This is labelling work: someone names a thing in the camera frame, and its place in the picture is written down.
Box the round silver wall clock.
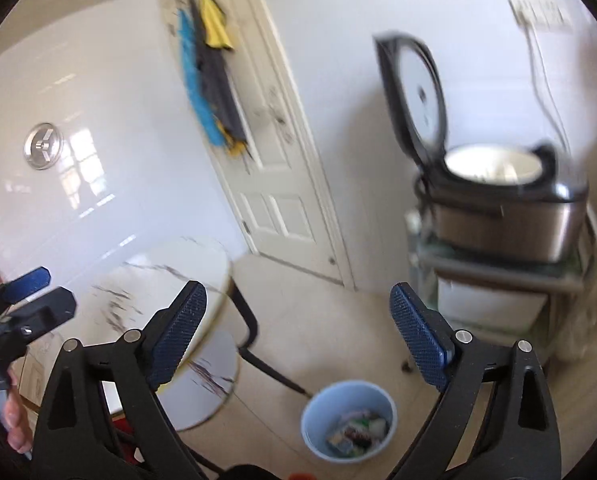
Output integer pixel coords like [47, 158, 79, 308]
[23, 122, 64, 171]

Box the white wall socket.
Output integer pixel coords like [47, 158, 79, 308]
[511, 0, 572, 31]

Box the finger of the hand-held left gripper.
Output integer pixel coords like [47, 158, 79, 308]
[11, 287, 77, 347]
[0, 266, 52, 307]

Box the yellow cloth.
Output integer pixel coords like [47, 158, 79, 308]
[198, 0, 237, 52]

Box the round white marble table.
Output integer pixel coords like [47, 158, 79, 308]
[86, 237, 309, 433]

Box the blue apron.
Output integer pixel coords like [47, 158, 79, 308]
[177, 7, 226, 149]

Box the cream panelled door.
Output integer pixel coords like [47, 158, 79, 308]
[163, 0, 355, 289]

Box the steel black rice cooker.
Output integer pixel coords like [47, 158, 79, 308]
[373, 30, 590, 264]

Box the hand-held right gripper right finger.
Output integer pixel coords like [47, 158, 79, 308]
[385, 282, 561, 480]

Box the blue plastic bin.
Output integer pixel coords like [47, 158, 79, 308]
[301, 381, 398, 463]

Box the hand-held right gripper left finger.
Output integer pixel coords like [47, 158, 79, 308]
[31, 281, 209, 480]

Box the person's black trouser leg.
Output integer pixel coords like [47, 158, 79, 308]
[223, 464, 279, 480]

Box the red seat cushion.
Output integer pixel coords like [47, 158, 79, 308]
[109, 416, 145, 462]

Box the white storage box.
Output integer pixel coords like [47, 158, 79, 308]
[435, 277, 549, 334]

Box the grey apron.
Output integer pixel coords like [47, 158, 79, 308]
[191, 0, 252, 157]

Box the white kitchen cart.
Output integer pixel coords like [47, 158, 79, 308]
[405, 210, 597, 362]

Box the person's left hand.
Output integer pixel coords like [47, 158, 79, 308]
[3, 370, 34, 456]

